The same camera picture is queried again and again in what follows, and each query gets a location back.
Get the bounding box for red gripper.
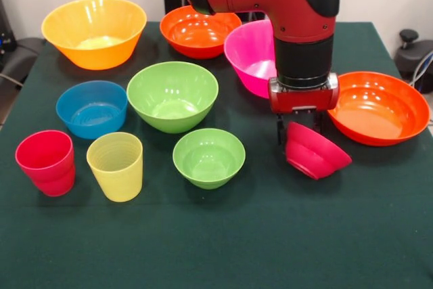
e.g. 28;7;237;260
268;72;340;146

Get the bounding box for small red bowl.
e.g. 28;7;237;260
285;121;353;181

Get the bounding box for small green bowl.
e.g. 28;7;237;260
172;128;247;190

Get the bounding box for large pink bowl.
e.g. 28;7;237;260
223;20;278;99

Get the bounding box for orange shallow bowl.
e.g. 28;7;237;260
159;5;243;60
326;71;431;147

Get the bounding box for black round base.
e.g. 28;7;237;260
394;40;433;82

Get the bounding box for large green bowl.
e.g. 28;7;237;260
126;61;220;134

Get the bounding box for dark green tablecloth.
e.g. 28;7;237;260
0;21;433;289

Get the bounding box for black knob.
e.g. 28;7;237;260
398;29;419;53

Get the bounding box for yellow cup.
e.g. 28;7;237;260
86;132;144;203

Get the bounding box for blue bowl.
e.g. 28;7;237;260
55;80;129;140

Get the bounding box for large yellow-orange bowl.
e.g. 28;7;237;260
41;0;147;71

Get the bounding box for red cup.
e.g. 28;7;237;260
15;129;75;185
30;164;76;198

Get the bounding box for dark grey seat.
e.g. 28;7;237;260
0;37;47;89

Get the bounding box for black equipment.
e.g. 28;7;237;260
0;0;18;53

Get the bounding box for light cables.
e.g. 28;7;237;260
408;50;433;92

